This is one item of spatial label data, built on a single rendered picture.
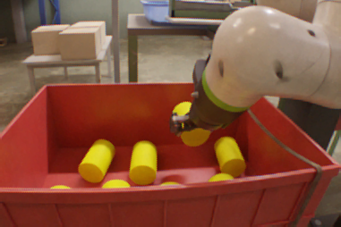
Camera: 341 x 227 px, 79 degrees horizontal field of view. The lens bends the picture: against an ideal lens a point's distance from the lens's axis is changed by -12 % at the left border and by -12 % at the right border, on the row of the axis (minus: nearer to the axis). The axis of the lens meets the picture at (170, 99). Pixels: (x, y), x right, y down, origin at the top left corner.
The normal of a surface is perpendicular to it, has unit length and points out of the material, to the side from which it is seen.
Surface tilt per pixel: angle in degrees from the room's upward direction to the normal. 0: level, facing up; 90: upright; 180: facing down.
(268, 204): 90
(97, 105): 90
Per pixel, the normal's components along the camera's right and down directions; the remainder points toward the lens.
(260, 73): -0.25, 0.55
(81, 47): 0.16, 0.42
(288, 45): 0.21, 0.08
